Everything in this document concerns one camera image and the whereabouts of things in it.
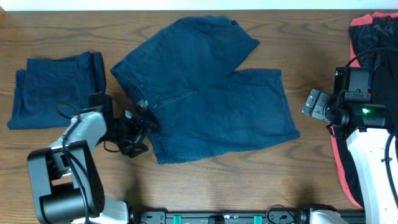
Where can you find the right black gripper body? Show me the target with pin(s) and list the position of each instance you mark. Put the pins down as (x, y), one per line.
(323, 109)

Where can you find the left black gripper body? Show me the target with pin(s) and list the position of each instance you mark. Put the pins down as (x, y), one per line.
(134, 132)

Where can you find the blue denim shorts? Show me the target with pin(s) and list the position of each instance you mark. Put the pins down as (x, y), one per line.
(186, 80)

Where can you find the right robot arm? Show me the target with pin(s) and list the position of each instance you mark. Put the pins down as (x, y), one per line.
(368, 132)

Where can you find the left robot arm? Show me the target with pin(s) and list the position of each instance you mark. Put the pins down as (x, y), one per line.
(64, 180)

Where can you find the red and black garment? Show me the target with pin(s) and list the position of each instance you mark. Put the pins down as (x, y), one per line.
(377, 30)

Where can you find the folded dark blue shorts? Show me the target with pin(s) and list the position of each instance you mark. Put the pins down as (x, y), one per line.
(46, 82)

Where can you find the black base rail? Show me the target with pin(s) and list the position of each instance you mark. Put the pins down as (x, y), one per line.
(276, 214)

